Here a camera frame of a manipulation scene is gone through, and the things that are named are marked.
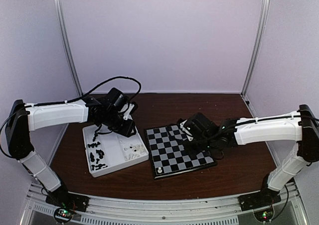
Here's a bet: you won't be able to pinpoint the right controller circuit board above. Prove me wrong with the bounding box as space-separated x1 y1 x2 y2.
254 208 274 223

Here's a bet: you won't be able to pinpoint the right aluminium frame post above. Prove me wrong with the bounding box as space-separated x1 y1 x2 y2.
241 0 271 98

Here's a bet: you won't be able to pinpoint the controller circuit board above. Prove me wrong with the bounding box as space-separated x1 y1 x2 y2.
53 208 75 223
254 208 274 223

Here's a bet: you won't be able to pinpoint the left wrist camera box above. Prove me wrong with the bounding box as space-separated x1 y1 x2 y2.
107 88 129 109

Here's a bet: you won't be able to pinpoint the white chess pieces pile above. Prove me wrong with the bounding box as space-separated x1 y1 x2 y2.
124 142 149 161

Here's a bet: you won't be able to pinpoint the black white chess board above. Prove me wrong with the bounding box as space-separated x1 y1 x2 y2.
144 124 217 179

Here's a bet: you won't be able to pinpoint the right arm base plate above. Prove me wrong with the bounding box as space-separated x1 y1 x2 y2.
238 192 281 211

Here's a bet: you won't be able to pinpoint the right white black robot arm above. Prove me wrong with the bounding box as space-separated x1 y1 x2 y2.
178 105 319 206

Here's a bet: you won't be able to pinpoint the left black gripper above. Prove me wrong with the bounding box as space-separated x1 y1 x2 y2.
103 110 137 137

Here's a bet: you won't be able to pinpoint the black chess pieces pile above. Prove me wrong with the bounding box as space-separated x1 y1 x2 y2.
86 125 108 172

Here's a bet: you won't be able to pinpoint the front aluminium rail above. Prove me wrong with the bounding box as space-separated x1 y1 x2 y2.
17 182 310 225

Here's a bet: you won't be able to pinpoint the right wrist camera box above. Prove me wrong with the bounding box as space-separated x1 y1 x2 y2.
183 112 218 139

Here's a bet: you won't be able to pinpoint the aluminium frame post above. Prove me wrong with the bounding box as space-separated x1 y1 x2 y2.
241 0 271 98
54 0 83 96

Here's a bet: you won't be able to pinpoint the white compartment tray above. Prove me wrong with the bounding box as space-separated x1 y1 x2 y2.
82 125 149 178

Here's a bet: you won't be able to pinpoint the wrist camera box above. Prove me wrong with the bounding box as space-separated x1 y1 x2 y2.
183 112 218 139
107 88 129 109

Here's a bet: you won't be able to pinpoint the left aluminium frame post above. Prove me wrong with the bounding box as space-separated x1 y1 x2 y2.
54 0 83 96

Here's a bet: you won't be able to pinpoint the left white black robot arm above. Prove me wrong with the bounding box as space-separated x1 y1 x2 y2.
2 96 138 207

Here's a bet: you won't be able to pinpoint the left controller circuit board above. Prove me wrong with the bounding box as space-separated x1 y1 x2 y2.
53 208 75 223

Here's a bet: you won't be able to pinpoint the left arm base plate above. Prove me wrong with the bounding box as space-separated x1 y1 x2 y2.
45 193 89 212

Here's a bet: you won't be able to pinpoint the left black cable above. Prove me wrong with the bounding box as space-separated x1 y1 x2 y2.
74 76 142 104

